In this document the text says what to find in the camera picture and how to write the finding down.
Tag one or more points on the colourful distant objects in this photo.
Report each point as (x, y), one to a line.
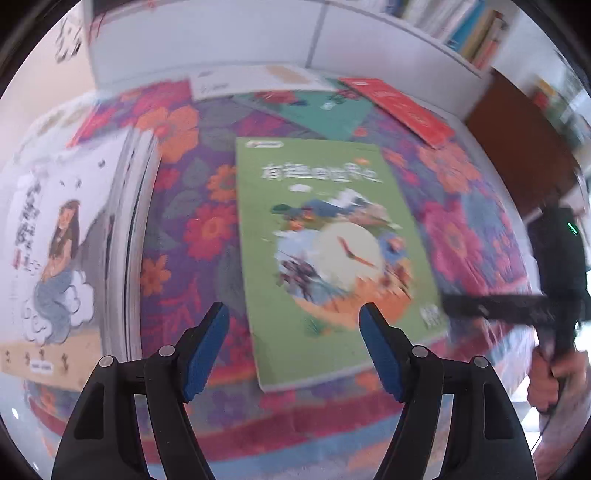
(563, 110)

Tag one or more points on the floral quilted blanket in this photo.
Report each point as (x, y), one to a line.
(194, 230)

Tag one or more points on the white bookshelf cabinet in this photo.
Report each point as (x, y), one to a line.
(207, 37)

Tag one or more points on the person's right hand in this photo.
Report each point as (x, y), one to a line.
(538, 383)

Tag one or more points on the person's right forearm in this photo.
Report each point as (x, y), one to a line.
(563, 438)

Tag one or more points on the red book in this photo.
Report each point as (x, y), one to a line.
(401, 108)

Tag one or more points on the light green illustrated book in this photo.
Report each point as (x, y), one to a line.
(295, 207)

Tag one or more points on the white book mermaid figure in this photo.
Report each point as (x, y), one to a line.
(55, 277)

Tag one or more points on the brown wooden board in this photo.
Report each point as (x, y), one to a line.
(517, 138)

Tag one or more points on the teal green book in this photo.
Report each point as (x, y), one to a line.
(314, 115)

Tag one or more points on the row of mixed thin books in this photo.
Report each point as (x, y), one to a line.
(461, 27)

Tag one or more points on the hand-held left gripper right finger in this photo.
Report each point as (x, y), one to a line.
(383, 355)

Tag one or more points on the white book beige patch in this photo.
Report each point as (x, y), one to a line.
(240, 83)

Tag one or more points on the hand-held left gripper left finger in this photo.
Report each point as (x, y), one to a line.
(205, 355)

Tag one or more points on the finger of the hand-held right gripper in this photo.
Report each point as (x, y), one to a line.
(498, 309)

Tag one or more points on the white floral table mat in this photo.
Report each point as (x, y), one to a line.
(60, 120)

